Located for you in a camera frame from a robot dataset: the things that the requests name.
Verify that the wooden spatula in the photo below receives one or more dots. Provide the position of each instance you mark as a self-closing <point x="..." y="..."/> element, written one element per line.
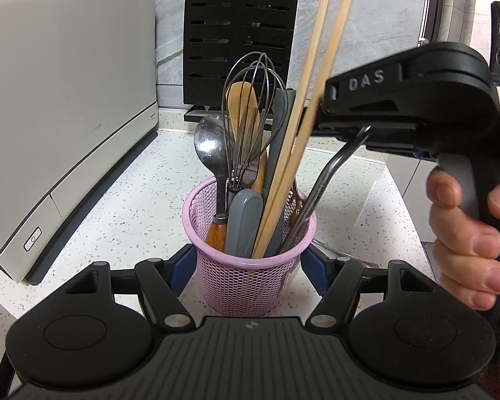
<point x="241" y="104"/>

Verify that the black slotted knife block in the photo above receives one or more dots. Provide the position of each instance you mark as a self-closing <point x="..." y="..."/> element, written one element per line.
<point x="216" y="75"/>

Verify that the long grey utensil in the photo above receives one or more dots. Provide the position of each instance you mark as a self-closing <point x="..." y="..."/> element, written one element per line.
<point x="280" y="116"/>

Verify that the thin metal straw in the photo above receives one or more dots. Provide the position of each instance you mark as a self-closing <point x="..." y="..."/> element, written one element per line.
<point x="350" y="254"/>

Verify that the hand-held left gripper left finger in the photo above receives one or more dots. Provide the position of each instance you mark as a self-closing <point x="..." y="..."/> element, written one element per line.
<point x="181" y="268"/>

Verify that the bent metal straw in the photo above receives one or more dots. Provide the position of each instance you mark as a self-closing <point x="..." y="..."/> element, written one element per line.
<point x="331" y="171"/>

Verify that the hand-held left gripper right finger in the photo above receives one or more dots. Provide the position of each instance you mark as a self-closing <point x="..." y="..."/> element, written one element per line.
<point x="316" y="268"/>

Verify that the pink mesh utensil cup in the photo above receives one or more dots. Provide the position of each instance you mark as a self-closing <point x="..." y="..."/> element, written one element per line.
<point x="246" y="287"/>

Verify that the white base cabinet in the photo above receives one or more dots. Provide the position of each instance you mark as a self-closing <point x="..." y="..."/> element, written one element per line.
<point x="414" y="200"/>

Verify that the person's right hand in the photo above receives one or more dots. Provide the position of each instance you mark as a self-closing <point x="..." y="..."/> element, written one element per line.
<point x="466" y="250"/>

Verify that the white countertop appliance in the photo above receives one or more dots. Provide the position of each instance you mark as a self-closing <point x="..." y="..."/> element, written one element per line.
<point x="66" y="100"/>

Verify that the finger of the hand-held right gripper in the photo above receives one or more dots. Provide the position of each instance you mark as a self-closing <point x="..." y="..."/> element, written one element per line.
<point x="366" y="104"/>
<point x="391" y="139"/>

